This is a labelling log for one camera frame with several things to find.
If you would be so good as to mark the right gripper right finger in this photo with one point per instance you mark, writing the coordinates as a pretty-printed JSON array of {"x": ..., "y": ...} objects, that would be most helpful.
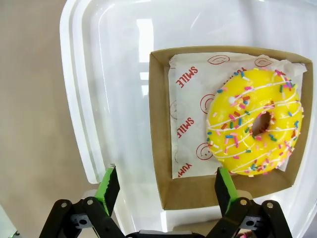
[{"x": 224, "y": 191}]

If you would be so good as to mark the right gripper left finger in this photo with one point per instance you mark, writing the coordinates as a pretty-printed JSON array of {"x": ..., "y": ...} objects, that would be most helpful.
[{"x": 109, "y": 191}]

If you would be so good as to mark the yellow sprinkled donut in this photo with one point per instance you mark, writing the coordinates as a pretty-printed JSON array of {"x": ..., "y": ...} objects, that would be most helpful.
[{"x": 227, "y": 119}]

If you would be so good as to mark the brown cardboard donut box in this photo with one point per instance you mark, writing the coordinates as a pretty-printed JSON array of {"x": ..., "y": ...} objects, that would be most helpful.
[{"x": 158, "y": 124}]

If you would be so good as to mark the white printed paper liner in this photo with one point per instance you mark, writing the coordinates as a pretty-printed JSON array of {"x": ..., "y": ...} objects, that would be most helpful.
[{"x": 188, "y": 99}]

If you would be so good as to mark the white display tray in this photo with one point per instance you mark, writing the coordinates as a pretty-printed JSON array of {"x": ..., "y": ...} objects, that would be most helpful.
[{"x": 111, "y": 74}]

